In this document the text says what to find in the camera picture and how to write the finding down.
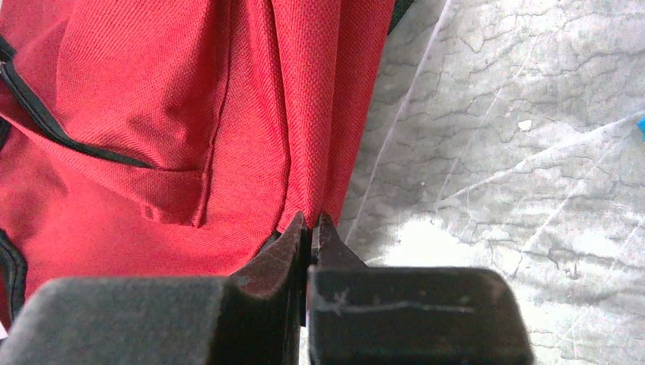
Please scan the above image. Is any blue black highlighter marker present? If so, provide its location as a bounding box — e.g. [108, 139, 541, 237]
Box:
[637, 118, 645, 141]

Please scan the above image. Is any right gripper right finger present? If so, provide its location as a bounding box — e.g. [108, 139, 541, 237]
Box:
[307, 214, 535, 364]

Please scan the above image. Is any red student backpack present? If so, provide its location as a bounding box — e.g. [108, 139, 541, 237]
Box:
[1, 1, 408, 329]

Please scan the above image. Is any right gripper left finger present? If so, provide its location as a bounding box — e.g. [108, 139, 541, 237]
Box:
[1, 214, 308, 364]

